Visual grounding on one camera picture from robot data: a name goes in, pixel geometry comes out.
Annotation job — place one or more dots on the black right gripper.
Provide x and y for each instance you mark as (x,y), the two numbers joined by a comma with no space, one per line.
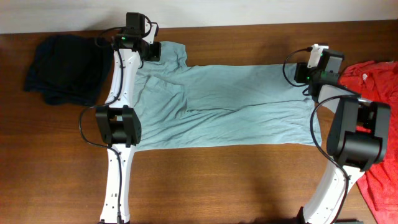
(301,71)

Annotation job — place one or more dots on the light blue t-shirt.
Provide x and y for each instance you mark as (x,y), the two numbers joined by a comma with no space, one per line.
(219,105)

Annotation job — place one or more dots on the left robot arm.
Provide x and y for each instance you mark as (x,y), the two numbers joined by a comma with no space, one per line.
(117,120)

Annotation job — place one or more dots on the folded dark navy garment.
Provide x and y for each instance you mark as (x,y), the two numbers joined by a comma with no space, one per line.
(69,69)

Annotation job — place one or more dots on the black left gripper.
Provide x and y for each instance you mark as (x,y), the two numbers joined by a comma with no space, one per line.
(153,55)

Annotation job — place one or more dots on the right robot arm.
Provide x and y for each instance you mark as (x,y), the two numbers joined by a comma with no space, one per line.
(356,140)

